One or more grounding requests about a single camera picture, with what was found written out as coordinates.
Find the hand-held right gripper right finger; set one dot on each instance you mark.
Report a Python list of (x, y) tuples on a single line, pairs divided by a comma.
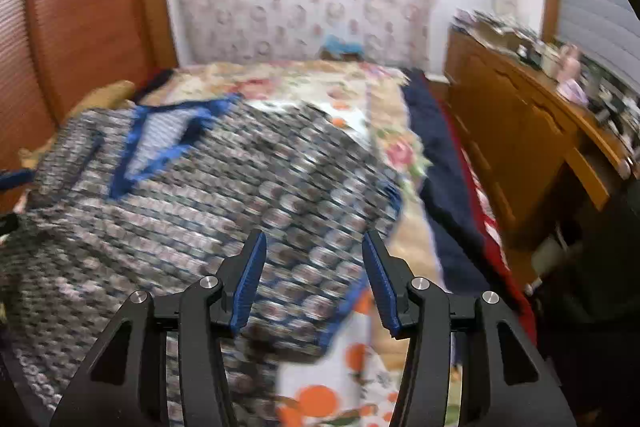
[(380, 282)]

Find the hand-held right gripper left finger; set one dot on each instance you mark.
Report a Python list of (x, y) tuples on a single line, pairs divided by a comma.
[(250, 279)]

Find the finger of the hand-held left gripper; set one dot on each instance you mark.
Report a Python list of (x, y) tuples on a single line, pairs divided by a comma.
[(12, 180), (7, 226)]

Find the circle-patterned blue-trimmed garment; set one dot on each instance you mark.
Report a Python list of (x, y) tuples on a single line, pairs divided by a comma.
[(200, 207)]

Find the yellow-green pillow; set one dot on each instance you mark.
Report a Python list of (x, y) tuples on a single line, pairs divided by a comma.
[(105, 94)]

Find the red blanket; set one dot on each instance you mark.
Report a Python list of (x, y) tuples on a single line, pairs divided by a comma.
[(485, 207)]

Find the navy blue blanket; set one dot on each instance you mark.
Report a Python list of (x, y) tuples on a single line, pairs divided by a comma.
[(440, 167)]

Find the dark cloth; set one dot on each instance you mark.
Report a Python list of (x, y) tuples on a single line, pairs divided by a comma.
[(155, 84)]

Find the wooden cabinet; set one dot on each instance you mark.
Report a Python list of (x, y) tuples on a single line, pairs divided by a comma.
[(510, 122)]

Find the dark chair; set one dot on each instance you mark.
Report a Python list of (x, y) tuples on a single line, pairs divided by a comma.
[(595, 287)]

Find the blue bag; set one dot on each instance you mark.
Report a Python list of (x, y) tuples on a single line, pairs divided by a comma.
[(342, 46)]

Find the pile of assorted small items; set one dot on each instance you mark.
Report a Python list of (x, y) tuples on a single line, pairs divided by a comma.
[(505, 34)]

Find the pink jug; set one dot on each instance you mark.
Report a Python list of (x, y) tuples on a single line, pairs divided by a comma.
[(570, 74)]

